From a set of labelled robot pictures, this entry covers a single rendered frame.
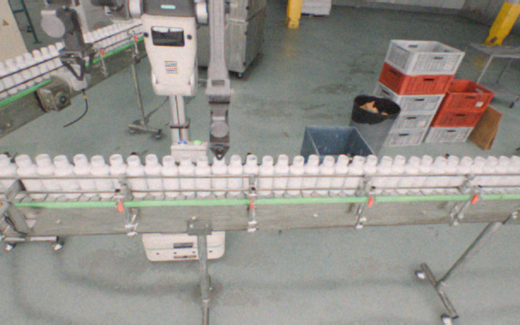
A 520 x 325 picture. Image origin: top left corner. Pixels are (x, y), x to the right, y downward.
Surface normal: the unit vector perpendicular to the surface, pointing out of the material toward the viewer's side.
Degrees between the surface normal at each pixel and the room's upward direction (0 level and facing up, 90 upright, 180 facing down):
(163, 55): 90
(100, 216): 90
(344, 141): 90
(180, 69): 90
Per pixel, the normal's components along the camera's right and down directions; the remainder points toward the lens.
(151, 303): 0.08, -0.80
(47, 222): 0.11, 0.60
